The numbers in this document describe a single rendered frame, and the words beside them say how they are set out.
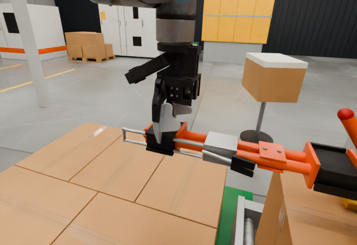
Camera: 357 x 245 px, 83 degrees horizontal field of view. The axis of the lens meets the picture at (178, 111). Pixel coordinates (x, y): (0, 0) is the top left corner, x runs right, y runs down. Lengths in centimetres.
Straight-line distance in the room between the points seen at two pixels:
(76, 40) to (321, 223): 767
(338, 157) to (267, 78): 167
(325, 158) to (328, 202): 16
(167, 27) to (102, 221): 86
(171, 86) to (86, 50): 720
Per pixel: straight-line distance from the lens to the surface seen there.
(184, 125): 50
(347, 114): 45
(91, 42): 746
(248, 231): 102
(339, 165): 49
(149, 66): 43
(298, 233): 54
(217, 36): 763
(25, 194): 131
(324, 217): 60
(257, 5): 768
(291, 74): 222
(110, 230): 101
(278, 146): 49
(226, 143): 46
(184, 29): 39
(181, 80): 39
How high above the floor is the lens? 134
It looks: 24 degrees down
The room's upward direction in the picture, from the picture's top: 2 degrees clockwise
